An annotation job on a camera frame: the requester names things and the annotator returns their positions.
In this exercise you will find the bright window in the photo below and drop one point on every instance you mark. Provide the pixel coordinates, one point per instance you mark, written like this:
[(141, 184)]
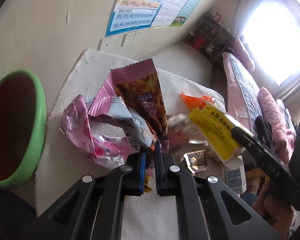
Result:
[(275, 37)]

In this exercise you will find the yellow snack packet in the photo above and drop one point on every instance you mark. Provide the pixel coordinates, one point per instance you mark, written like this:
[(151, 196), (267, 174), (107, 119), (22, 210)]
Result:
[(215, 135)]

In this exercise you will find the blue wall poster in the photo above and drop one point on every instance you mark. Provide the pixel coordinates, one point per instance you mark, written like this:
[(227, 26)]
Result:
[(135, 10)]

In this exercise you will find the dark storage shelf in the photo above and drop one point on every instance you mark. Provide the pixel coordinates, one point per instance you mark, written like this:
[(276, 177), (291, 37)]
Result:
[(212, 32)]

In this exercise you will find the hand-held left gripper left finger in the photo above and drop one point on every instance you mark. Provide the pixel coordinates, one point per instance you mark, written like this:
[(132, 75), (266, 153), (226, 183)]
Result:
[(142, 173)]

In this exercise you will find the small brown sachet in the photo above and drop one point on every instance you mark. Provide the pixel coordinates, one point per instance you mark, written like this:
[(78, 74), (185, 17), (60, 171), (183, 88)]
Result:
[(196, 160)]

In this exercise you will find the red item on shelf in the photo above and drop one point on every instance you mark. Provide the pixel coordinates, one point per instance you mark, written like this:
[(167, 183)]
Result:
[(199, 42)]

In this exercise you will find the wooden chair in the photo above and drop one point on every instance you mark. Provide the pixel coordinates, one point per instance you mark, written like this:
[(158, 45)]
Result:
[(255, 172)]

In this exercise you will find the pink silver-lined snack bag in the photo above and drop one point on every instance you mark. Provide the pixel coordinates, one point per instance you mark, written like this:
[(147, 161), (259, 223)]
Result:
[(102, 97)]

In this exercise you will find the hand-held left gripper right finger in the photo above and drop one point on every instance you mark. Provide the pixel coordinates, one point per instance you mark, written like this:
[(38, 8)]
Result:
[(159, 173)]

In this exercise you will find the green-edged wall poster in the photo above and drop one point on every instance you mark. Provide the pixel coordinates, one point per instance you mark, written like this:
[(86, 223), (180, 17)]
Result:
[(175, 2)]

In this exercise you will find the person's right hand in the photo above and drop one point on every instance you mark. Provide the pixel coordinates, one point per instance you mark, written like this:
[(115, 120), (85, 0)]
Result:
[(277, 210)]

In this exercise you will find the dark clothing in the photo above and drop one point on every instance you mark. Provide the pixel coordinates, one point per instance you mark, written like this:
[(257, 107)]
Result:
[(10, 217)]

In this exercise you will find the white blue printed carton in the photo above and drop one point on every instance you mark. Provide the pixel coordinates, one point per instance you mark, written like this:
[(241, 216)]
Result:
[(236, 180)]

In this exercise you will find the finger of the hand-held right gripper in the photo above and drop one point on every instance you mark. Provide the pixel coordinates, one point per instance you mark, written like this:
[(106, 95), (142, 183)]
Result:
[(242, 136), (263, 130)]

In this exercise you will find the plaid quilt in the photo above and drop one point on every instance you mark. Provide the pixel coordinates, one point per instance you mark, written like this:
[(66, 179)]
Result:
[(247, 92)]

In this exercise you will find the brown fries snack bag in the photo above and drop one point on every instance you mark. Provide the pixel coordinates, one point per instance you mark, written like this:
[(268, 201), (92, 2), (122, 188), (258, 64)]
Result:
[(145, 90)]

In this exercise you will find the white wall socket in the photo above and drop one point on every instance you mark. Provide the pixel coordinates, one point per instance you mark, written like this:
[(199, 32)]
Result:
[(133, 37), (125, 40)]

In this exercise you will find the pink floral quilt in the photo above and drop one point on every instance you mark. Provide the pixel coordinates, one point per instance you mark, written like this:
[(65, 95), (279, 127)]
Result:
[(272, 110)]

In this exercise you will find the red basin with green rim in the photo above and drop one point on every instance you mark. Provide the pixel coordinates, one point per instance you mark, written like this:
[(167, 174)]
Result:
[(41, 110)]

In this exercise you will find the white cloth cover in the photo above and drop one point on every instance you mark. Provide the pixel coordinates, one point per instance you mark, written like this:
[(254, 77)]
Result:
[(95, 65)]

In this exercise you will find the white wall switch plate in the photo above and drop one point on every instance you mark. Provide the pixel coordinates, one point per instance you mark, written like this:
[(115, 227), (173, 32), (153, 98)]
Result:
[(106, 44)]

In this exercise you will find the orange snack wrapper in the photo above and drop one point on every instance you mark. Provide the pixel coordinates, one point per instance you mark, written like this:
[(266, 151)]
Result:
[(192, 101)]

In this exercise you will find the white red-printed wrapper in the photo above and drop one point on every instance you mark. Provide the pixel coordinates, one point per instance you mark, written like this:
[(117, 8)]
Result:
[(182, 141)]

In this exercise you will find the pink floral pillow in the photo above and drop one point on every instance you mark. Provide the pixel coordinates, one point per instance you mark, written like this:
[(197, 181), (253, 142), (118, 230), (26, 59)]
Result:
[(243, 52)]

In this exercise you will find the crumpled pink wrapper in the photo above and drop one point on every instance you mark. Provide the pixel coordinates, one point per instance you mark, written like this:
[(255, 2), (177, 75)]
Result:
[(76, 130)]

